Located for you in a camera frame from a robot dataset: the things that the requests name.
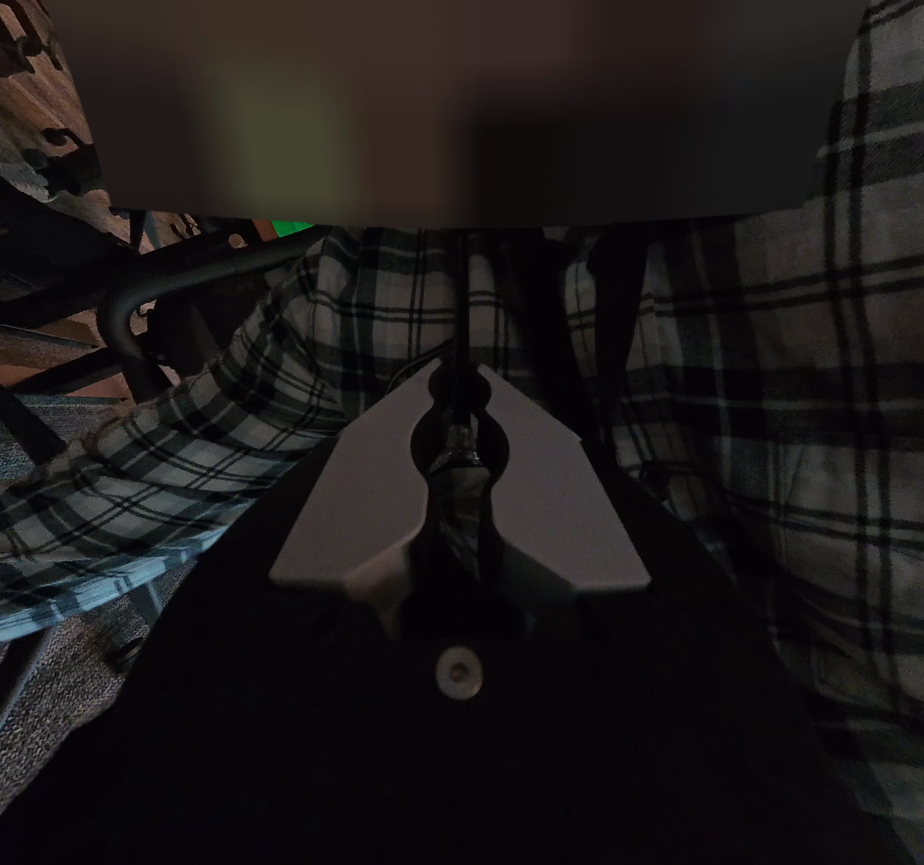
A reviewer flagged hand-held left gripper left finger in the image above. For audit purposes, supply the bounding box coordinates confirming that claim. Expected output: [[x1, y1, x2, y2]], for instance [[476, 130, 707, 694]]
[[269, 360, 463, 638]]

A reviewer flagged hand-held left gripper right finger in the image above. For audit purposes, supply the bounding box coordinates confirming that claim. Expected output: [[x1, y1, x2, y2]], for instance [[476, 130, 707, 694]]
[[465, 360, 654, 638]]

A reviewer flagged person's right forearm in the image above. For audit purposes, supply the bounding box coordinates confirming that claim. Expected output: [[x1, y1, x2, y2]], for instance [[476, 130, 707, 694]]
[[0, 238, 362, 642]]

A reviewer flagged black metal chair frame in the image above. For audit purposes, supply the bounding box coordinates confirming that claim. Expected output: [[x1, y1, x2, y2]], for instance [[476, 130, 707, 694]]
[[0, 223, 330, 404]]

